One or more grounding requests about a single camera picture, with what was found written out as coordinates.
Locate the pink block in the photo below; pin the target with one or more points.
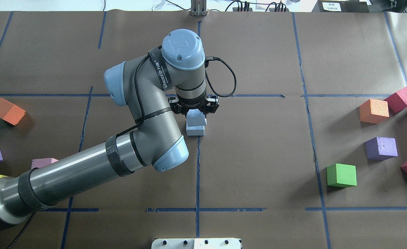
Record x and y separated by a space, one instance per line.
42 162

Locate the orange block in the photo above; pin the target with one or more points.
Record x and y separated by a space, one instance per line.
10 112
374 111

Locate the orange block left side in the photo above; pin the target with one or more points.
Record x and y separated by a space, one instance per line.
10 112

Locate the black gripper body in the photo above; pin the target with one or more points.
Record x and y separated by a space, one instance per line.
192 104

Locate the light blue block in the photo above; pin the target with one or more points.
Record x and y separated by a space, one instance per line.
195 131
195 117

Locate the orange block right side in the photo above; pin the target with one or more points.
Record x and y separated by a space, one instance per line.
374 111

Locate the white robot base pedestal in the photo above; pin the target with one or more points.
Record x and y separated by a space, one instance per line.
197 243

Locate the green block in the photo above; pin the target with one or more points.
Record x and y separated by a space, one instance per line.
341 175

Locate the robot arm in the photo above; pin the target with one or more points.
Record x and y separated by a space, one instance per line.
168 80

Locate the black box with label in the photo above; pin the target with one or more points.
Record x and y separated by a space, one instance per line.
340 6

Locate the purple block right side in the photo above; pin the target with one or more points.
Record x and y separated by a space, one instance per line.
381 148

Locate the aluminium frame post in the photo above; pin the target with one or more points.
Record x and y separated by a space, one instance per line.
198 8

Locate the red block far right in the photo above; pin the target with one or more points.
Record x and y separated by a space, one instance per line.
398 100

